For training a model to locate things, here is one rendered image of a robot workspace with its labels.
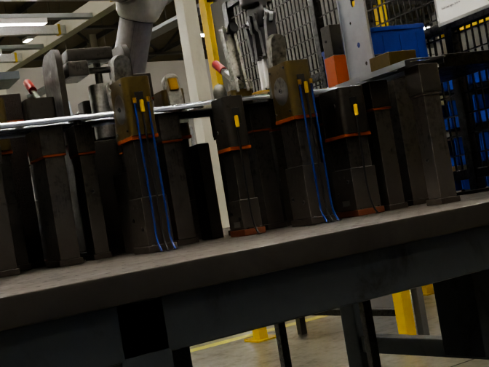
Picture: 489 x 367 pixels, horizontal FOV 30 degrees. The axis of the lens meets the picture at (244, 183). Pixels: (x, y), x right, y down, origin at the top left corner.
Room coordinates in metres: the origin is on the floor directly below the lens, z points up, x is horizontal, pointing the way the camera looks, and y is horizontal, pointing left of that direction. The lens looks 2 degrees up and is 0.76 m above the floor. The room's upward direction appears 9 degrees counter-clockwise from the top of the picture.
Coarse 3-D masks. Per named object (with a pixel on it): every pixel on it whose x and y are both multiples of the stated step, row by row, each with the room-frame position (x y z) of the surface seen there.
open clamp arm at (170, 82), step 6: (168, 78) 2.20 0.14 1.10; (174, 78) 2.21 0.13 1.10; (162, 84) 2.22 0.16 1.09; (168, 84) 2.20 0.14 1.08; (174, 84) 2.20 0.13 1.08; (168, 90) 2.20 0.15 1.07; (174, 90) 2.20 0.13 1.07; (180, 90) 2.21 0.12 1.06; (168, 96) 2.19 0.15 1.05; (174, 96) 2.20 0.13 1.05; (180, 96) 2.21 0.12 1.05; (174, 102) 2.20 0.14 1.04; (180, 102) 2.20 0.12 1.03; (180, 120) 2.19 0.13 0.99; (186, 120) 2.19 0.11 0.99
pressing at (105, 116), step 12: (252, 96) 2.00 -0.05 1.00; (264, 96) 2.01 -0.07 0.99; (156, 108) 1.92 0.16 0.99; (168, 108) 1.93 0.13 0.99; (180, 108) 1.95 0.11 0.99; (192, 108) 2.08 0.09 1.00; (204, 108) 2.11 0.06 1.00; (36, 120) 1.81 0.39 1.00; (48, 120) 1.82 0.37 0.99; (60, 120) 1.83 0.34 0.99; (72, 120) 1.84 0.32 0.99; (84, 120) 1.95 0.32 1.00; (96, 120) 1.98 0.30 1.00; (108, 120) 2.02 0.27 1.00; (0, 132) 1.92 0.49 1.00; (12, 132) 1.97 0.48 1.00; (24, 132) 1.98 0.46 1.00
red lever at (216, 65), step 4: (216, 60) 2.38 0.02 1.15; (212, 64) 2.37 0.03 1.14; (216, 64) 2.36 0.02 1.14; (220, 64) 2.36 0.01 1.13; (216, 68) 2.36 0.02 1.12; (220, 68) 2.34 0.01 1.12; (224, 68) 2.34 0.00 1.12; (220, 72) 2.34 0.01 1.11; (224, 72) 2.33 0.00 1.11; (228, 76) 2.31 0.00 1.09; (240, 80) 2.28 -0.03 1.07; (240, 84) 2.27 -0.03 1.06; (240, 88) 2.27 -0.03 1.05
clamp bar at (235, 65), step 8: (232, 24) 2.26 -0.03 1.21; (224, 32) 2.28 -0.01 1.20; (232, 32) 2.26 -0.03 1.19; (224, 40) 2.28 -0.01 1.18; (232, 40) 2.29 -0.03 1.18; (224, 48) 2.28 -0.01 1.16; (232, 48) 2.29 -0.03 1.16; (232, 56) 2.28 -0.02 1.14; (240, 56) 2.28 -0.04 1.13; (232, 64) 2.27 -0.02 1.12; (240, 64) 2.28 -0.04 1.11; (232, 72) 2.26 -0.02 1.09; (240, 72) 2.28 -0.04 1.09; (248, 88) 2.27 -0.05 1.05
